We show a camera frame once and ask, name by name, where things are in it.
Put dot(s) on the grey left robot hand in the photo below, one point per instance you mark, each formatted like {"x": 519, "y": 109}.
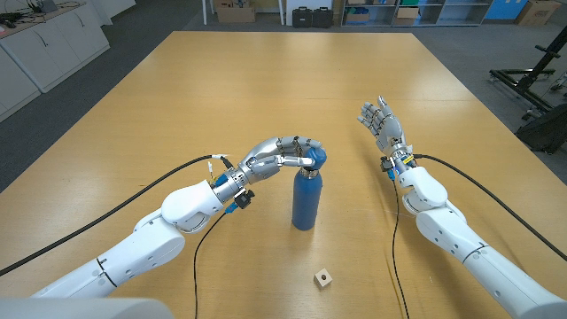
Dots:
{"x": 270, "y": 155}

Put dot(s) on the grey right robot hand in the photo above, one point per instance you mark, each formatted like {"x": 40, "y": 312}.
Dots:
{"x": 390, "y": 128}

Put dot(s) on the blue bottle cap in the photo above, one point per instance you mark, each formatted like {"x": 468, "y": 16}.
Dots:
{"x": 318, "y": 157}

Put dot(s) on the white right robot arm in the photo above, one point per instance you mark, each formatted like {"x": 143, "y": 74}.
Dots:
{"x": 469, "y": 252}

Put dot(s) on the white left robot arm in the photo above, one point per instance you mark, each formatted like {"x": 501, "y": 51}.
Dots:
{"x": 150, "y": 248}

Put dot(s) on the blue metal bottle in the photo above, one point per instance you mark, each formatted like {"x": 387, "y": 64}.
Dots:
{"x": 306, "y": 199}

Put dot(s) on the white block with hole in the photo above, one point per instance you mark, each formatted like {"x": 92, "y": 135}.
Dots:
{"x": 322, "y": 278}

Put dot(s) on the small cardboard box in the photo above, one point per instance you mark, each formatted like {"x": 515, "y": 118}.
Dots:
{"x": 406, "y": 15}

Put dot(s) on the grey shelf unit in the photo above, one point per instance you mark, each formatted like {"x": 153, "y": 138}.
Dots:
{"x": 443, "y": 11}

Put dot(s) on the black hard case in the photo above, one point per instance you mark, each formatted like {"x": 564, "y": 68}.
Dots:
{"x": 302, "y": 17}
{"x": 323, "y": 17}

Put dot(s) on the large cardboard box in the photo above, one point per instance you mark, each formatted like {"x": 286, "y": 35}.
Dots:
{"x": 235, "y": 14}

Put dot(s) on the black metal stand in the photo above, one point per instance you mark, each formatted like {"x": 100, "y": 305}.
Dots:
{"x": 527, "y": 80}

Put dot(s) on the blue panel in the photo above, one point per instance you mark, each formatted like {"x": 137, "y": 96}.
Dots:
{"x": 505, "y": 9}

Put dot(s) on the cardboard box with print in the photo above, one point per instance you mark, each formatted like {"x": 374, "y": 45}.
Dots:
{"x": 538, "y": 12}

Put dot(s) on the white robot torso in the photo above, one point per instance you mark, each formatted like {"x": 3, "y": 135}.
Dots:
{"x": 80, "y": 308}

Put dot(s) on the white cabinet row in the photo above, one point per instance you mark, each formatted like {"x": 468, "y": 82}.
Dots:
{"x": 44, "y": 49}

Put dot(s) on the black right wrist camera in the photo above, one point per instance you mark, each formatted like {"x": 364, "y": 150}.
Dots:
{"x": 386, "y": 164}

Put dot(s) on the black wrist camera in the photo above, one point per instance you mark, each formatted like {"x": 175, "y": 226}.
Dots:
{"x": 244, "y": 199}
{"x": 386, "y": 164}

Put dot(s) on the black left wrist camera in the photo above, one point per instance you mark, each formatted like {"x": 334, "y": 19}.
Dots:
{"x": 244, "y": 199}

